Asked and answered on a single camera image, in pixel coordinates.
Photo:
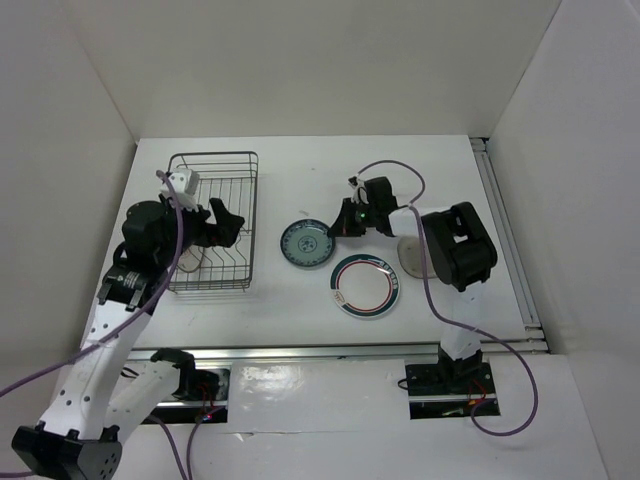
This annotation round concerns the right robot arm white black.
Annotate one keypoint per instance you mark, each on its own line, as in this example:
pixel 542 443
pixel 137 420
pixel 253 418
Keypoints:
pixel 452 245

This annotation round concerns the clear glass square plate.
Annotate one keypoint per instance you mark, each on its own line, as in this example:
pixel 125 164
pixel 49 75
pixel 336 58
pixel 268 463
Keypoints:
pixel 409 251

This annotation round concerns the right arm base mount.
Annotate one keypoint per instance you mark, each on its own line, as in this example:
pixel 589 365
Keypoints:
pixel 430 397

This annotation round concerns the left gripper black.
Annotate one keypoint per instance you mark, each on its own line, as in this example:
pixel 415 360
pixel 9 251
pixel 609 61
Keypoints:
pixel 210 235

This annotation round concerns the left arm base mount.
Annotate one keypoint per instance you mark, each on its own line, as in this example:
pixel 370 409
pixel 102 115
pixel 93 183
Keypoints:
pixel 206 402

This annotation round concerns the green red rimmed plate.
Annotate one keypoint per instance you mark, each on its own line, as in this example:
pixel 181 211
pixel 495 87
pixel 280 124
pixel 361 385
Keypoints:
pixel 364 286

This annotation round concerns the blue floral small plate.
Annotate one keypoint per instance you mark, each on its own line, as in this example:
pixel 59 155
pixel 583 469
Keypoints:
pixel 306 243

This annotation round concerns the grey wire dish rack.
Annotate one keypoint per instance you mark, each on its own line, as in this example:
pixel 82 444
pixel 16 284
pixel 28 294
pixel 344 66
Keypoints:
pixel 227 188

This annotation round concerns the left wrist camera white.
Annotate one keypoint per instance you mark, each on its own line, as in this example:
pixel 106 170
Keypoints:
pixel 185 185

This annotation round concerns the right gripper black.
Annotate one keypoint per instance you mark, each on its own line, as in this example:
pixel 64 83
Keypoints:
pixel 345 225

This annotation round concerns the orange sunburst plate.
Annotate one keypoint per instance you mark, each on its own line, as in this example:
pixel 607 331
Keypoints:
pixel 191 260

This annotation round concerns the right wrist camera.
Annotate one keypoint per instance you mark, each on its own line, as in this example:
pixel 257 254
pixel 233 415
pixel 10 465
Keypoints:
pixel 360 195

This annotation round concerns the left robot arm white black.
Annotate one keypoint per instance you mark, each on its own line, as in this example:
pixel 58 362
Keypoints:
pixel 81 435

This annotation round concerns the aluminium front rail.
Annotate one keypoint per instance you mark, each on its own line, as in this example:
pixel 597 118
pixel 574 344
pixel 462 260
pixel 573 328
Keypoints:
pixel 314 352

